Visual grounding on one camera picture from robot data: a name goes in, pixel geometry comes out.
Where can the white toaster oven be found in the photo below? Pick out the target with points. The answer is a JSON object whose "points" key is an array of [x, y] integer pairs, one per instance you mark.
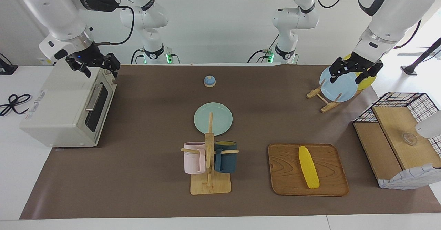
{"points": [[58, 112]]}

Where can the oven door with glass window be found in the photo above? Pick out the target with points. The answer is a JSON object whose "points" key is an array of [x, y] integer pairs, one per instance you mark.
{"points": [[102, 107]]}

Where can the mint green plate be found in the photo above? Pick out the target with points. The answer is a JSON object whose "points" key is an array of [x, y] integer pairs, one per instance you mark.
{"points": [[220, 119]]}

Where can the black clamp base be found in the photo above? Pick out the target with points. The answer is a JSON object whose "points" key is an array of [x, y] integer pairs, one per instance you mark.
{"points": [[7, 69]]}

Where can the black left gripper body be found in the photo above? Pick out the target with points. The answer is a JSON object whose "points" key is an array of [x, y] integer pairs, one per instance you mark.
{"points": [[355, 66]]}

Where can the pink mug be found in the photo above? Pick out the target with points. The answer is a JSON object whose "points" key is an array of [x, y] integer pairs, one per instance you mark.
{"points": [[193, 161]]}

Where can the wooden two-tier shelf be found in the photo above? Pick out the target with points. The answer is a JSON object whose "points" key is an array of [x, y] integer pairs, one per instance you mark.
{"points": [[396, 126]]}

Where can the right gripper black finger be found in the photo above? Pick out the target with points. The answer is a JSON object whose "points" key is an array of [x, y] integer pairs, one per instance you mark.
{"points": [[86, 70], [115, 72]]}

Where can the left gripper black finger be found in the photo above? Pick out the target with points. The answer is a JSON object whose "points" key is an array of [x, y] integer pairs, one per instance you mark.
{"points": [[366, 77], [334, 75]]}

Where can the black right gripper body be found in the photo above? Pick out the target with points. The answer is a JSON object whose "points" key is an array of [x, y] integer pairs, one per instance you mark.
{"points": [[93, 59]]}

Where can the small clear glass dish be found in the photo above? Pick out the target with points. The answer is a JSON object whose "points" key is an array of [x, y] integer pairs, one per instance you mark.
{"points": [[410, 139]]}

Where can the white rounded device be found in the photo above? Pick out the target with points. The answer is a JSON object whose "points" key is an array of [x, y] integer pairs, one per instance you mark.
{"points": [[430, 126]]}

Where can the wooden shelf unit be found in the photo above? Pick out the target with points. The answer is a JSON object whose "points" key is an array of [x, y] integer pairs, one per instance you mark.
{"points": [[410, 180]]}

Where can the wooden plate rack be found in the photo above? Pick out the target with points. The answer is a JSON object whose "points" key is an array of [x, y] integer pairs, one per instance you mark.
{"points": [[327, 107]]}

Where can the yellow plate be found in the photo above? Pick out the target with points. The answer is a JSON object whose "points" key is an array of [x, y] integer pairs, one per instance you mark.
{"points": [[370, 81]]}

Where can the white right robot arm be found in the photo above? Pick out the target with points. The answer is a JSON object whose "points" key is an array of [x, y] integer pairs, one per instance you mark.
{"points": [[51, 9]]}

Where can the yellow corn cob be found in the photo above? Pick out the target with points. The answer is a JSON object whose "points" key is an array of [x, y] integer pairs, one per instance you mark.
{"points": [[308, 168]]}

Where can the light blue plate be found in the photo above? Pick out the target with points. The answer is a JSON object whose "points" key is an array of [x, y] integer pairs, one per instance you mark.
{"points": [[341, 90]]}

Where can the black stand leg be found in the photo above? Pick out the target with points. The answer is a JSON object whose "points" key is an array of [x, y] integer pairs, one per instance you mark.
{"points": [[410, 69]]}

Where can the dark teal mug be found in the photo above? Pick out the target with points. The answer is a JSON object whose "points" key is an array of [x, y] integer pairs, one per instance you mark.
{"points": [[227, 162]]}

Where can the brown table mat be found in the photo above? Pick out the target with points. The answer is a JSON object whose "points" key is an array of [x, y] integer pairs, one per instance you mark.
{"points": [[137, 171]]}

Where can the wooden mug rack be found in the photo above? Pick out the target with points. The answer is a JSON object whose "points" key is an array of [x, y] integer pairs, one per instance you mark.
{"points": [[210, 188]]}

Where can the wooden serving tray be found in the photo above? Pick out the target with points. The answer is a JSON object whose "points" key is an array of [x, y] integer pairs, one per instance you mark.
{"points": [[286, 174]]}

